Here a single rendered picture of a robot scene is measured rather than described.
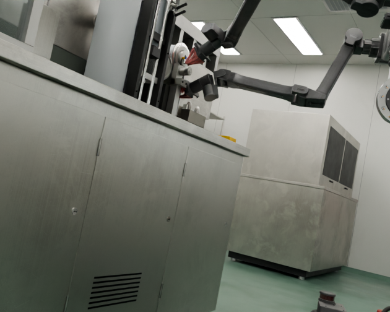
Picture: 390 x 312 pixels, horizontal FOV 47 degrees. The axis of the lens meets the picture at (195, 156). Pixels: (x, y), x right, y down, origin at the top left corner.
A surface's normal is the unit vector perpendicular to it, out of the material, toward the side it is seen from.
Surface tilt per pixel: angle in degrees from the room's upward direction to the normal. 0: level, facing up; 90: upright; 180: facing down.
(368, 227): 90
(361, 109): 90
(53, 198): 90
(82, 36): 90
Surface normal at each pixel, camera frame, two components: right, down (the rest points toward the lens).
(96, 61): -0.51, -0.17
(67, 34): 0.84, 0.12
